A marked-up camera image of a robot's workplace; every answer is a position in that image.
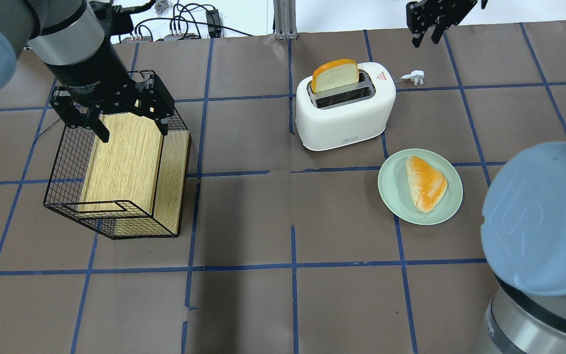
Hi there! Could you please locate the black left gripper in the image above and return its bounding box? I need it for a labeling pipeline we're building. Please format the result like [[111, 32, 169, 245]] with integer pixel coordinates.
[[47, 47, 175, 143]]

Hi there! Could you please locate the white two-slot toaster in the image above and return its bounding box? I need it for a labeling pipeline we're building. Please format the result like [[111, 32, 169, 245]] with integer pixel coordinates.
[[294, 62, 396, 151]]

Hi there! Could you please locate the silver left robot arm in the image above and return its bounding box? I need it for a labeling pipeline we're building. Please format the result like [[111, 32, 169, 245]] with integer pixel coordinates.
[[0, 0, 178, 143]]

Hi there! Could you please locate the black power supply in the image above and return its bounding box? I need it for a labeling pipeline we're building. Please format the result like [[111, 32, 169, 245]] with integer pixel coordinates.
[[206, 9, 223, 38]]

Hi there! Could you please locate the wooden board in basket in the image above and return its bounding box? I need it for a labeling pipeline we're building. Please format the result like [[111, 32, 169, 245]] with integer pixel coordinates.
[[76, 114, 191, 239]]

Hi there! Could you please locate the black wire basket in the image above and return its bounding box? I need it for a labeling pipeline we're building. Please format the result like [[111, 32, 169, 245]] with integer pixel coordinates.
[[43, 69, 192, 240]]

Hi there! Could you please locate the aluminium frame post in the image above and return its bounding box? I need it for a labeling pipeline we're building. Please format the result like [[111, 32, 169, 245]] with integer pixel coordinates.
[[273, 0, 298, 40]]

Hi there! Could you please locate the orange-crusted toast slice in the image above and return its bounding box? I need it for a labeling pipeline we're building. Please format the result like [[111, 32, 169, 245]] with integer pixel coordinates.
[[311, 59, 359, 93]]

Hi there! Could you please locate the light green round plate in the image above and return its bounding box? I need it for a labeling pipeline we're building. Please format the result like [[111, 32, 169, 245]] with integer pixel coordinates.
[[377, 148, 463, 225]]

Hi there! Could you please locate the triangular orange bread piece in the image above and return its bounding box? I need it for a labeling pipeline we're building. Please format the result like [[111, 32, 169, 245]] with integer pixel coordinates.
[[406, 155, 449, 214]]

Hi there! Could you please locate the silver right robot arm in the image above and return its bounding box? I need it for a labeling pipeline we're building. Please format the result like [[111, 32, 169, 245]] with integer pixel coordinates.
[[389, 21, 566, 354]]

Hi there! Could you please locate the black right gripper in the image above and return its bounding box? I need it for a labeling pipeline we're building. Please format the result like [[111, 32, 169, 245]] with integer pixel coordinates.
[[406, 0, 488, 48]]

